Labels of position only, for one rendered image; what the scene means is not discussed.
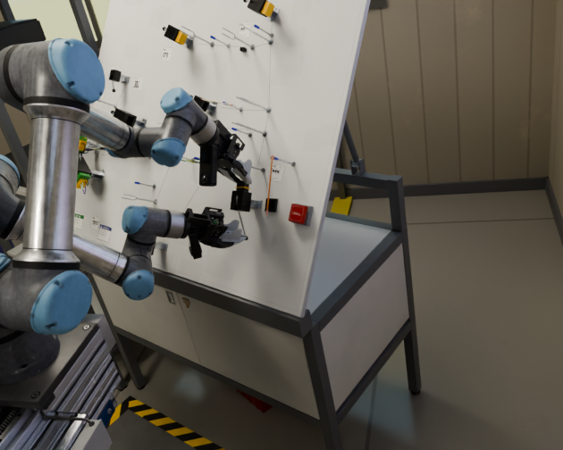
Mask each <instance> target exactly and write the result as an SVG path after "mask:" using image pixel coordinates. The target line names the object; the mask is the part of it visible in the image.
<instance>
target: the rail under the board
mask: <svg viewBox="0 0 563 450"><path fill-rule="evenodd" d="M152 268H153V275H154V277H155V282H154V284H155V285H157V286H160V287H162V288H167V289H170V290H171V291H174V292H177V293H180V294H182V295H185V296H188V297H191V298H194V299H197V300H198V301H201V302H204V303H207V304H210V305H213V306H215V307H218V308H221V309H224V310H225V311H228V312H231V313H235V314H238V315H240V316H242V317H245V318H248V319H250V320H252V321H257V322H259V323H262V324H264V325H267V326H269V327H272V328H275V329H278V330H281V331H284V332H286V333H289V334H291V335H294V336H296V337H299V338H303V337H304V336H305V335H306V334H307V333H308V332H309V330H311V329H312V328H313V323H312V319H311V314H310V311H309V310H308V309H306V311H305V316H304V317H303V318H300V317H298V316H295V315H292V314H289V313H286V312H282V311H279V310H276V309H273V308H272V307H269V306H266V305H263V304H259V303H256V302H253V301H250V300H247V299H245V298H242V297H239V296H235V295H233V294H230V293H227V292H224V291H222V290H219V289H216V288H213V287H209V286H206V285H203V284H200V283H197V282H196V281H193V280H190V279H185V278H183V277H180V276H177V275H174V274H171V273H169V272H166V271H161V270H158V269H157V268H154V267H152Z"/></svg>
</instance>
